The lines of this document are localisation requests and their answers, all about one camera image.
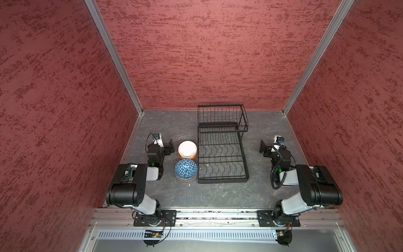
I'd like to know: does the orange bowl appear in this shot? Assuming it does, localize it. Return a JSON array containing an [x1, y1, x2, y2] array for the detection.
[[178, 152, 197, 161]]

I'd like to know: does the blue patterned bowl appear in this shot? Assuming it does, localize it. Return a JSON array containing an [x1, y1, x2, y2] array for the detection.
[[175, 159, 198, 184]]

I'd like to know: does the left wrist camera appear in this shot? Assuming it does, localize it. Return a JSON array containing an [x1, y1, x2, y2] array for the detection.
[[152, 133, 164, 148]]

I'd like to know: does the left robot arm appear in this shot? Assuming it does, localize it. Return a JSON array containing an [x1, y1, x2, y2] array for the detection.
[[106, 141, 177, 227]]

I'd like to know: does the left aluminium corner profile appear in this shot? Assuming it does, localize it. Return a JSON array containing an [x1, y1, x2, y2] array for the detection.
[[85, 0, 143, 117]]

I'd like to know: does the white bowl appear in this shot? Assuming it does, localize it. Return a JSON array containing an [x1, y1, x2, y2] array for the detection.
[[178, 141, 197, 156]]

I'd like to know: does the right aluminium corner profile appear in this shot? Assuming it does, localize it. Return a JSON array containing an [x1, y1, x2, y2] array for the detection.
[[282, 0, 355, 117]]

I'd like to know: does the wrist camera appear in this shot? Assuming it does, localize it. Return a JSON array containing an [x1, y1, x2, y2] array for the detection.
[[273, 135, 284, 146], [152, 133, 164, 148]]

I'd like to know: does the black wire dish rack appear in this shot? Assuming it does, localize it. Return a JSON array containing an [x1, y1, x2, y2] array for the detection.
[[197, 104, 249, 184]]

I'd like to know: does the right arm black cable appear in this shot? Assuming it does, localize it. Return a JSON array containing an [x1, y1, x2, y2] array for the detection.
[[270, 143, 297, 191]]

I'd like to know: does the perforated cable duct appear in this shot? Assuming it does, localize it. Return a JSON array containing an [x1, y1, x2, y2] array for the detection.
[[97, 229, 277, 243]]

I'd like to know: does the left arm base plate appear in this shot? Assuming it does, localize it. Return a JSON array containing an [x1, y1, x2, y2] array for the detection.
[[133, 210, 177, 227]]

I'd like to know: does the aluminium corner profile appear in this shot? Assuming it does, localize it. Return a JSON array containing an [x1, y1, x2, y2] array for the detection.
[[282, 0, 355, 117], [85, 0, 143, 117]]

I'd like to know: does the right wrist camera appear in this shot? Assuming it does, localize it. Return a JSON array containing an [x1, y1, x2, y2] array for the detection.
[[273, 135, 284, 146]]

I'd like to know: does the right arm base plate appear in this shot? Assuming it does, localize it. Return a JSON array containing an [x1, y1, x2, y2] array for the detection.
[[257, 210, 301, 228]]

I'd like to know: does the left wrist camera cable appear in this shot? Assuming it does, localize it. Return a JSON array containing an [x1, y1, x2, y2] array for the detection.
[[144, 132, 158, 153]]

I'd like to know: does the aluminium mounting rail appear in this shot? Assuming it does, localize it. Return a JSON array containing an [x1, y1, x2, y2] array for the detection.
[[89, 207, 345, 230]]

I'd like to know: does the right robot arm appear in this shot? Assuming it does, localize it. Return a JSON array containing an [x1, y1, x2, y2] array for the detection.
[[257, 136, 343, 228]]

